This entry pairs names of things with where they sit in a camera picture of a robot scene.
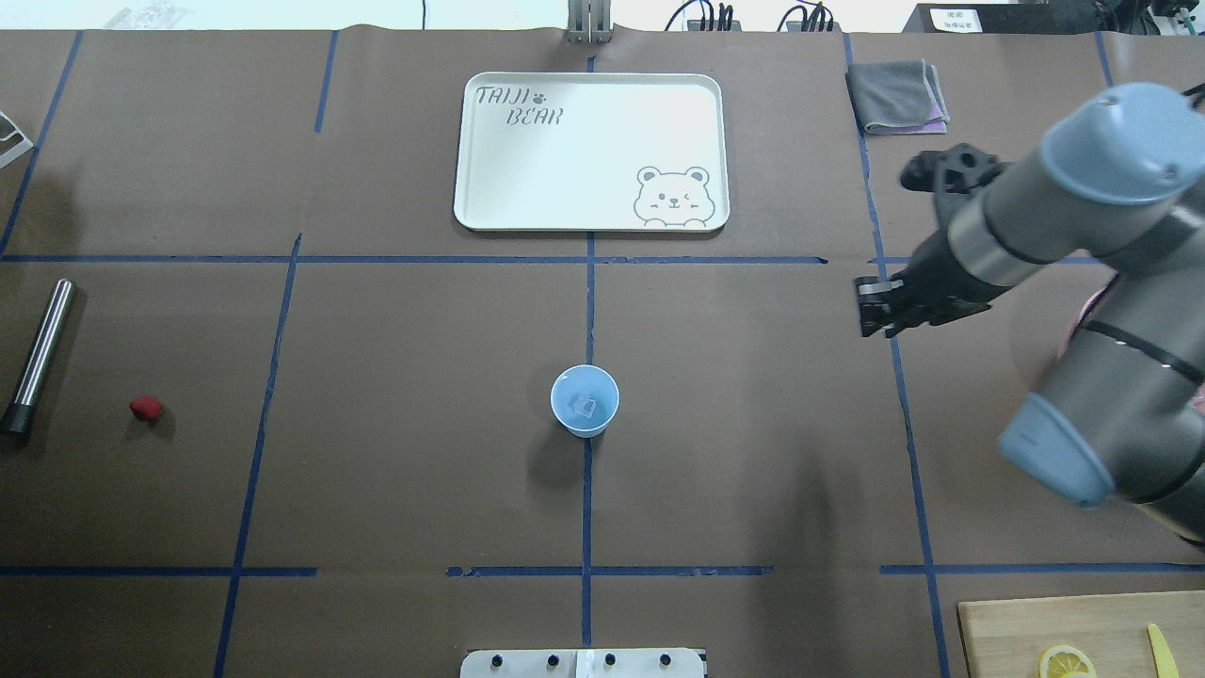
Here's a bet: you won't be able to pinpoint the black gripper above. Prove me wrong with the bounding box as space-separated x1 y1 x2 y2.
856 231 994 340

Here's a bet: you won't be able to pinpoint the ice cubes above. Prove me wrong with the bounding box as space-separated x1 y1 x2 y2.
570 393 598 420

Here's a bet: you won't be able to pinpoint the red strawberry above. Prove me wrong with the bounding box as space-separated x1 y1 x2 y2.
128 395 165 421

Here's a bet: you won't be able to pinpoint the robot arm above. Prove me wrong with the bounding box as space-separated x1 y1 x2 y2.
853 81 1204 548

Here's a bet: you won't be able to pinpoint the blue plastic cup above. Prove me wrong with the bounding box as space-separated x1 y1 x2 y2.
549 364 621 440

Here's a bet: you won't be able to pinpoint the grey folded cloth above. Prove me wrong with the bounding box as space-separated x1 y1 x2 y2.
846 59 951 135

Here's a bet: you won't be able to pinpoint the pink bowl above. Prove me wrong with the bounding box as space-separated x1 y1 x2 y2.
1057 282 1204 413

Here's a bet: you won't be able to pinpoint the wooden cutting board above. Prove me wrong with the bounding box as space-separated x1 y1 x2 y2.
958 589 1204 677

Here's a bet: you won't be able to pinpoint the white bear tray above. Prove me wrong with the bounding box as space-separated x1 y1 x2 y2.
453 72 731 234

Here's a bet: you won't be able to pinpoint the lemon slices row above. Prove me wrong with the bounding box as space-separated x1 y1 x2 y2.
1036 645 1098 678

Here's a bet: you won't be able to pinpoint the yellow plastic knife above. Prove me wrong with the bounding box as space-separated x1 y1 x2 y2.
1148 623 1181 678

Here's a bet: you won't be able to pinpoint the steel muddler black tip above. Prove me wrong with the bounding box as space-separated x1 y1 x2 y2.
1 279 76 437

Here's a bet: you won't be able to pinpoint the aluminium frame post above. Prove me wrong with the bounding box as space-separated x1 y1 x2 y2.
565 0 615 45

